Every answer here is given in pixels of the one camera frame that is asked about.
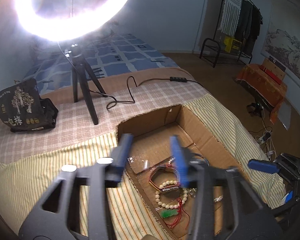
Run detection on dark hanging clothes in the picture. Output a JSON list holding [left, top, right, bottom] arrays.
[[235, 0, 263, 53]]

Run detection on white striped hanging towel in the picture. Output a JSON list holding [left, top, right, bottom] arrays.
[[221, 0, 244, 34]]

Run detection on blue checked bedsheet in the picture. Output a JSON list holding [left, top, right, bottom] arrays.
[[22, 32, 178, 93]]

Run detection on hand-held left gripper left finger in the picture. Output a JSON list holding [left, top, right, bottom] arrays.
[[19, 133, 134, 240]]

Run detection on pink plaid blanket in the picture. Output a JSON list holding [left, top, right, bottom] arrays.
[[0, 67, 208, 160]]

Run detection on brown cardboard board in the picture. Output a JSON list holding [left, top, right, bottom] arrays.
[[261, 57, 287, 85]]

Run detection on green jade pendant red cord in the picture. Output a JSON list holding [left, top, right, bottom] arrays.
[[161, 197, 190, 230]]

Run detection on white ring light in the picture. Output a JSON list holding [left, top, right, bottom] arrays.
[[15, 0, 137, 42]]

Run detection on black clothes rack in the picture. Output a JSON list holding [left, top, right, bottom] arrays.
[[216, 0, 263, 63]]

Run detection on white power strip with cables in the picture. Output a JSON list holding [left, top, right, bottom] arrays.
[[249, 120, 275, 160]]

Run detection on orange cloth covered table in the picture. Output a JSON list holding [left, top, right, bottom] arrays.
[[236, 64, 288, 124]]

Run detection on black printed bag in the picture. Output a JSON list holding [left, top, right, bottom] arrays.
[[0, 78, 59, 132]]

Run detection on black metal low rack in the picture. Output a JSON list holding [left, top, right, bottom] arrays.
[[199, 38, 253, 68]]

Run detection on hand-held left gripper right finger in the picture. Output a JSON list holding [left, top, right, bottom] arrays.
[[170, 134, 283, 240]]

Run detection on cardboard box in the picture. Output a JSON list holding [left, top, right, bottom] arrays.
[[115, 104, 253, 240]]

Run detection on black tripod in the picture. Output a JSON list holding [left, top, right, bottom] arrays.
[[65, 44, 108, 125]]

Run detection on landscape wall poster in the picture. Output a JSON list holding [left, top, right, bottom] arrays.
[[261, 0, 300, 85]]

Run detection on large bead pearl bracelet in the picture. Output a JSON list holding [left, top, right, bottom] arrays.
[[155, 180, 189, 208]]

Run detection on brown strap wristwatch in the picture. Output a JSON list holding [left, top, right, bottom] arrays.
[[149, 164, 188, 197]]

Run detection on brown wooden door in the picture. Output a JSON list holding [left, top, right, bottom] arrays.
[[194, 0, 225, 52]]

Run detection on yellow box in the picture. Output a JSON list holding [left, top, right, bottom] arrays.
[[224, 36, 242, 53]]

